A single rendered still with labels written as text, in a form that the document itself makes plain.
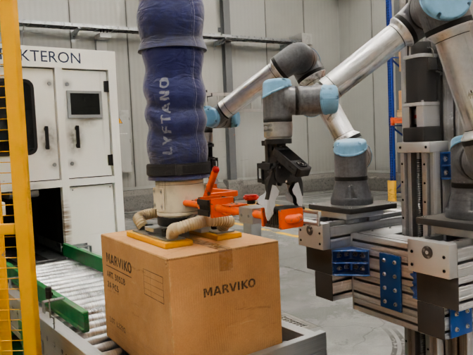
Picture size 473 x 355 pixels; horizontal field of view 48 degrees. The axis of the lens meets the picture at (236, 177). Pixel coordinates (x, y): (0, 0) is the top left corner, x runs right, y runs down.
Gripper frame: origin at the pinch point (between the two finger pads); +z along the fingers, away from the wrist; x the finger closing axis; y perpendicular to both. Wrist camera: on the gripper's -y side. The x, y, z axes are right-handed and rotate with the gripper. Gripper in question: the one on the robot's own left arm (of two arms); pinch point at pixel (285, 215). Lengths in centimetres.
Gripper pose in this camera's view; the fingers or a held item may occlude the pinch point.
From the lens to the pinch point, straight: 140.5
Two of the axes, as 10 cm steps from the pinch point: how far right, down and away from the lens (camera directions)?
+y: -5.4, -0.4, 8.4
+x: -8.4, 0.6, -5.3
